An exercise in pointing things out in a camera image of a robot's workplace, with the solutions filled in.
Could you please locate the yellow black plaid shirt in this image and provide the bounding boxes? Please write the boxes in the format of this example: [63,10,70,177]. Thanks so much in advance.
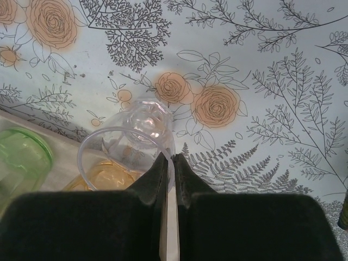
[338,187,348,229]

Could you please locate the short orange transparent glass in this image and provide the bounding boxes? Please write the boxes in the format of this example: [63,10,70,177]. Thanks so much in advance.
[61,159,144,191]

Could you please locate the green transparent glass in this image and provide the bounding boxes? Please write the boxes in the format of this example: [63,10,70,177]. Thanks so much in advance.
[0,129,54,215]

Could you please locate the small clear faceted glass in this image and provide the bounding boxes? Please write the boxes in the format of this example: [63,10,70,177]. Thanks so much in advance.
[77,97,176,196]

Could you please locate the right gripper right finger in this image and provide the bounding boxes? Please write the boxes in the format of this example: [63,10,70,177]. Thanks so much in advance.
[175,153,348,261]

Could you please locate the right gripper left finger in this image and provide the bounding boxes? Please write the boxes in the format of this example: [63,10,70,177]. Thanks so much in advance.
[0,151,168,261]

